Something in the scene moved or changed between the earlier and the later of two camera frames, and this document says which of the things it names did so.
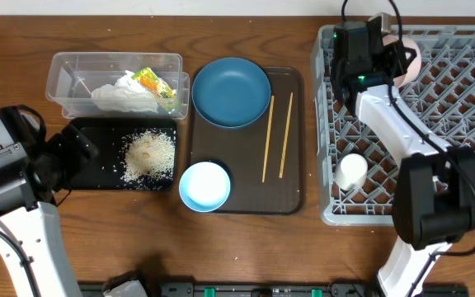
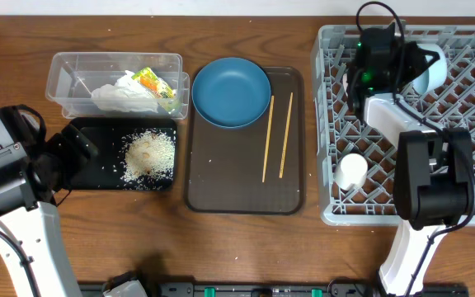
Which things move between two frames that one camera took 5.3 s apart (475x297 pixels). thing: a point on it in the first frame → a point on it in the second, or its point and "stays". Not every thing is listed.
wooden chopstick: x=285 y=134 stays
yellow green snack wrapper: x=156 y=85 stays
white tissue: x=126 y=94 stays
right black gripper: x=392 y=52 → x=407 y=52
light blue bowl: x=204 y=186 → x=435 y=77
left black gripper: x=77 y=152 stays
